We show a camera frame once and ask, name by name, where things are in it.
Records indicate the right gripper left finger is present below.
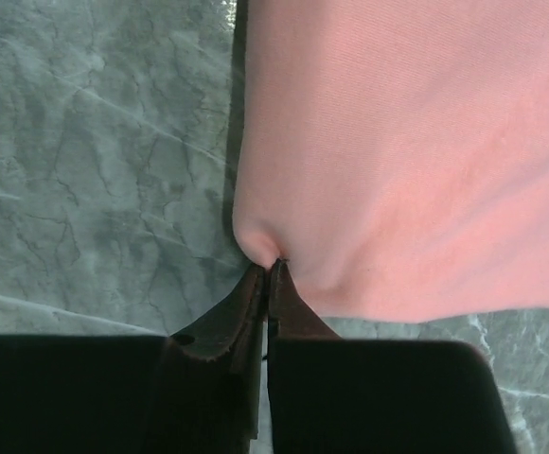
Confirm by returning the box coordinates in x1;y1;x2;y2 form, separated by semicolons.
0;266;266;453

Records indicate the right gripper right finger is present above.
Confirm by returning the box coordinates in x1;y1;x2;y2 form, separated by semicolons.
267;261;516;453

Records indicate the pink t shirt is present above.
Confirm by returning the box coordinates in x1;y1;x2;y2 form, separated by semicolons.
233;1;549;323

